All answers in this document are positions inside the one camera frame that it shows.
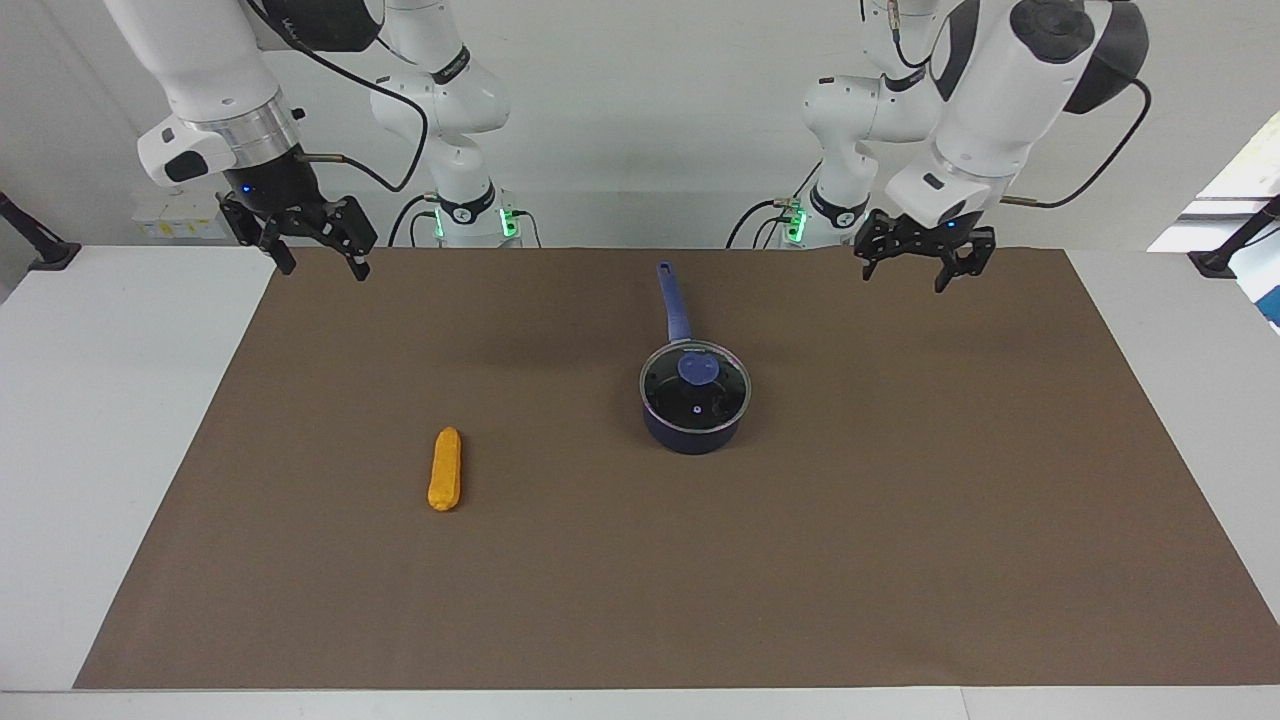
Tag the glass lid with blue knob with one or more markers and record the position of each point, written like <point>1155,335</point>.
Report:
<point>695,385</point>

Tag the brown table mat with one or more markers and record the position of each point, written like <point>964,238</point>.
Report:
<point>640,560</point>

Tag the black clamp stand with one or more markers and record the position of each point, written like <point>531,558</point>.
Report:
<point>45,250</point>
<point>1225,255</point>

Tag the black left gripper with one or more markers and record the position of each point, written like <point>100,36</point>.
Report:
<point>925,235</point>

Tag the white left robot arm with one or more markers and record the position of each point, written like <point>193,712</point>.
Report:
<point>985,110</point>

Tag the white wall socket box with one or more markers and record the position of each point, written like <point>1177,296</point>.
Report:
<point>160,225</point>

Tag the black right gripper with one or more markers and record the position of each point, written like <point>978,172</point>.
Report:
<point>285,195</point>

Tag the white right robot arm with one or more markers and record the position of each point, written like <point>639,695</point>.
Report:
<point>200,60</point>

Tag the light blue box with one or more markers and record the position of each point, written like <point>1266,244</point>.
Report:
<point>1268,300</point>

